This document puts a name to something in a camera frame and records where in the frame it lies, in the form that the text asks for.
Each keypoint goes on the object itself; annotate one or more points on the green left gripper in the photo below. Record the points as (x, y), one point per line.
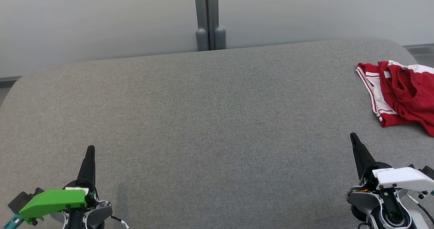
(54, 202)

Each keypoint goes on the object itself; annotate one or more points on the grey partition post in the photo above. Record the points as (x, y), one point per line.
(206, 12)

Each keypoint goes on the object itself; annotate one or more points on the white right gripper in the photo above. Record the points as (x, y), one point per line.
(400, 178)

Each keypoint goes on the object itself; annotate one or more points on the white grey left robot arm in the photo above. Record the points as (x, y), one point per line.
(96, 215)

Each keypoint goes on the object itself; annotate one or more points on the red white numbered jersey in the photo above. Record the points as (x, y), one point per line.
(373, 86)

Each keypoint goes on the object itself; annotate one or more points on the red shorts with white stripe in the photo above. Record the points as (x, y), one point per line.
(410, 93)

